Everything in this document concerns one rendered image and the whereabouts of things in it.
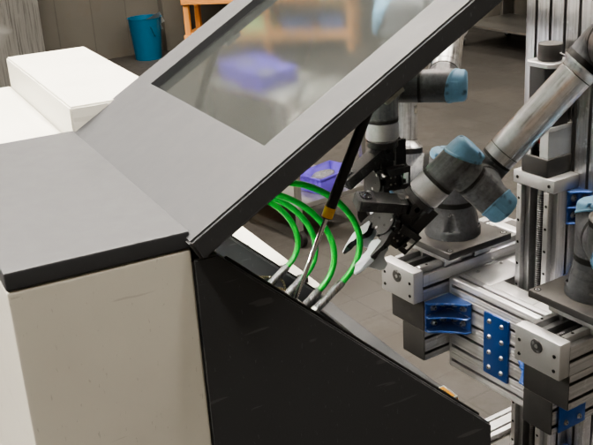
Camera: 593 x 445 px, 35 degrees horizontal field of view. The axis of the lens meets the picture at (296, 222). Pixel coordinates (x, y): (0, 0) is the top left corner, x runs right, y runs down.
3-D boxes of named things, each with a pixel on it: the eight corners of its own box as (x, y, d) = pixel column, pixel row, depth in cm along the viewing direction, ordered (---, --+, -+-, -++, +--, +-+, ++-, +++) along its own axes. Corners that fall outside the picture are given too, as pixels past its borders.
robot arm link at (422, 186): (431, 183, 193) (416, 163, 200) (415, 199, 194) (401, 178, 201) (454, 200, 197) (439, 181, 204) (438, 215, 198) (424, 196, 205)
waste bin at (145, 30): (160, 52, 1078) (155, 9, 1060) (175, 56, 1048) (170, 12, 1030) (126, 58, 1057) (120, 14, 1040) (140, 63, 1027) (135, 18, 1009)
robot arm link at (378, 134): (376, 127, 205) (356, 119, 212) (376, 147, 207) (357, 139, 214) (405, 121, 208) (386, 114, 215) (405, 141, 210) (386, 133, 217)
